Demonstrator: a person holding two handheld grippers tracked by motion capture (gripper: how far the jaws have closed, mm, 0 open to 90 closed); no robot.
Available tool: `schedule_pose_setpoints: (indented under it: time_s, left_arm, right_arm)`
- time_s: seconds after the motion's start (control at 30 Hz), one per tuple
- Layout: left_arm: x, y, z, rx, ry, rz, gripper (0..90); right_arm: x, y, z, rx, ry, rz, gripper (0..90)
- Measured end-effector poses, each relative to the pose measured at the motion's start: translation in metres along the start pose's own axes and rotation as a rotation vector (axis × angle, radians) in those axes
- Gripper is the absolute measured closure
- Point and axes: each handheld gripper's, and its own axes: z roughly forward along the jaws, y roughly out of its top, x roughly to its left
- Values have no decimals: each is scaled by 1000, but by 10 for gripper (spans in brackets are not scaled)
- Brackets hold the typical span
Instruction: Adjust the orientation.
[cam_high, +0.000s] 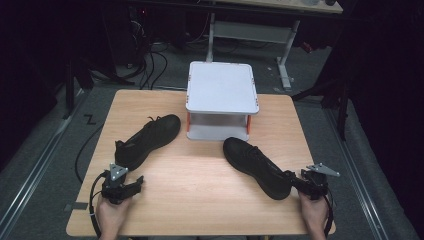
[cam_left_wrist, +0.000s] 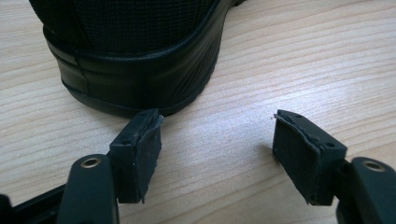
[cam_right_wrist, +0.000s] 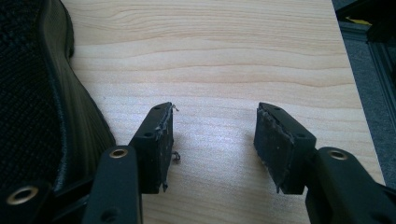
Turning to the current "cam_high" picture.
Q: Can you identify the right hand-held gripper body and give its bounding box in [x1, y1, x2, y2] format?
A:
[300, 162, 341, 201]

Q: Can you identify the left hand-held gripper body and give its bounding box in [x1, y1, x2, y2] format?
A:
[101, 162, 133, 205]

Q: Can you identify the black shoe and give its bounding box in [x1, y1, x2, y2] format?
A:
[222, 136, 295, 201]
[114, 113, 182, 172]

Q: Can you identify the white shoe rack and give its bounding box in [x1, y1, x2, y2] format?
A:
[185, 60, 260, 142]

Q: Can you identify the person's left hand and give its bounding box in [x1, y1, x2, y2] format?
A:
[95, 195, 132, 236]

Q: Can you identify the person's right hand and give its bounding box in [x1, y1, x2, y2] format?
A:
[298, 192, 330, 235]

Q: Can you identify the black stand leg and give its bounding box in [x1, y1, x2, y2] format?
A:
[62, 59, 135, 120]
[292, 78, 352, 142]

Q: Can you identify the dark computer cabinet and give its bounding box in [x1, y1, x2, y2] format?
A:
[102, 5, 152, 68]

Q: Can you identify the left hand-held gripper cable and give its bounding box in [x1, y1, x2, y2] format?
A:
[88, 170, 110, 239]

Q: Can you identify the hand-held gripper cable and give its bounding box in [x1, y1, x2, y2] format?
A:
[88, 170, 110, 239]
[321, 194, 335, 238]

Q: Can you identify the right hand-held gripper cable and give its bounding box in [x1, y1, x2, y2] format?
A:
[321, 194, 335, 238]

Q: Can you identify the metal floor rail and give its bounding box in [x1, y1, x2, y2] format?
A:
[324, 109, 390, 240]
[0, 89, 85, 232]

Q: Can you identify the black floor cable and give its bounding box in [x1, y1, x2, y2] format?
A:
[74, 123, 105, 184]

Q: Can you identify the bundle of black floor cables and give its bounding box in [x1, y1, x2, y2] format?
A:
[124, 39, 170, 91]

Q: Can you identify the background desk with grey frame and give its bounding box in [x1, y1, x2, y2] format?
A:
[199, 0, 344, 92]

